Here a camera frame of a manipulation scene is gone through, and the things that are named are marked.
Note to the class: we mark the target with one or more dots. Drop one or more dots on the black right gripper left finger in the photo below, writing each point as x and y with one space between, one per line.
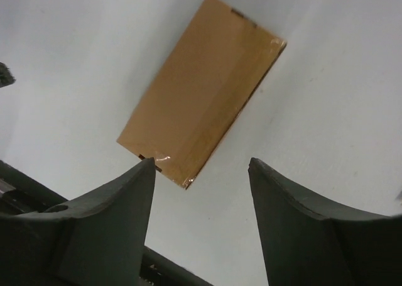
103 223

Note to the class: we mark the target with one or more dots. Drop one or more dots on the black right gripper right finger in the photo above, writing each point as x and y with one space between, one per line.
308 239

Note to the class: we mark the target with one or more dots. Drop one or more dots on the brown cardboard express box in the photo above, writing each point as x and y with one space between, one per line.
208 78

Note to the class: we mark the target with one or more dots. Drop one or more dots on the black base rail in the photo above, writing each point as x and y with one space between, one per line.
31 191

